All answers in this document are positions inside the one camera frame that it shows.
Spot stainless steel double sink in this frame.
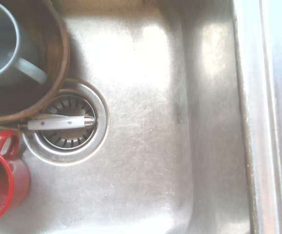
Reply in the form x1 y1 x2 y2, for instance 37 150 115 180
0 0 282 234

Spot metal sink drain strainer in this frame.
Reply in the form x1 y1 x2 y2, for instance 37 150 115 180
21 78 110 165

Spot brown wooden bowl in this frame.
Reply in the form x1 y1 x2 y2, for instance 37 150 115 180
0 0 71 123

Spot grey-blue ceramic mug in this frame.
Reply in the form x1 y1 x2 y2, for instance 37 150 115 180
0 0 49 87

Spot red ceramic mug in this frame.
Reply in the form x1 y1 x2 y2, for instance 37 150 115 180
0 129 31 226

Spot white-handled knife with rivets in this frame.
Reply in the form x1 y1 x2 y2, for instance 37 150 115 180
18 115 96 131

